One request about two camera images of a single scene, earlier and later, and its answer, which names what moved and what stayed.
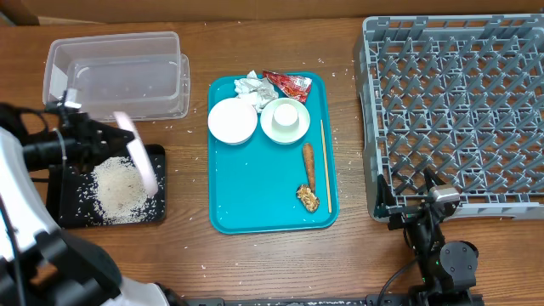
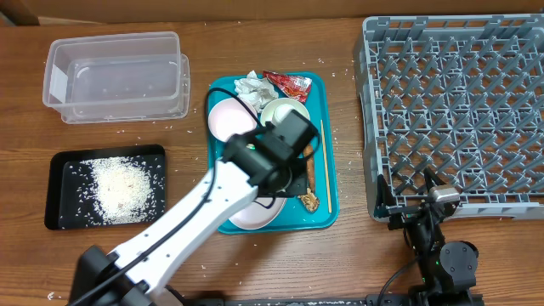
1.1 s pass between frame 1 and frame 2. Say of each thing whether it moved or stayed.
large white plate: moved
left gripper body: moved
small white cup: stayed
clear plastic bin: stayed
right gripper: stayed
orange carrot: stayed
